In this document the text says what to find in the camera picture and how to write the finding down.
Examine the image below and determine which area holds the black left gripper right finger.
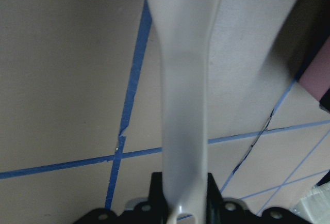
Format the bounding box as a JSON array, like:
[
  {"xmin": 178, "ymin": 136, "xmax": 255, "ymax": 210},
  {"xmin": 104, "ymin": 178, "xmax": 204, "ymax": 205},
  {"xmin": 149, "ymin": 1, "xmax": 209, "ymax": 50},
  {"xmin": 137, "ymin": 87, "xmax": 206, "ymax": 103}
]
[{"xmin": 206, "ymin": 173, "xmax": 223, "ymax": 224}]

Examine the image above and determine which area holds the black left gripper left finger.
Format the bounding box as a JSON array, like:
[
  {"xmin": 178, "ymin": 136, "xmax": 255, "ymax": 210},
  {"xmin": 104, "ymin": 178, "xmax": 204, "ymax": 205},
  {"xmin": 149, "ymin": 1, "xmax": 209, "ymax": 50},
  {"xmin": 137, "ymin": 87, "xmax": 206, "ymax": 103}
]
[{"xmin": 148, "ymin": 172, "xmax": 168, "ymax": 223}]

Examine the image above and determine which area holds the beige hand brush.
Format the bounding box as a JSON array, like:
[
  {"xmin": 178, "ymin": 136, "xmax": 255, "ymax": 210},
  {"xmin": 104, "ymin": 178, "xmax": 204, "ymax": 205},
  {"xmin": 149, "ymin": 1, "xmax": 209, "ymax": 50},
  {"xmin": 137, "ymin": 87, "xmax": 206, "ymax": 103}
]
[{"xmin": 147, "ymin": 0, "xmax": 297, "ymax": 223}]

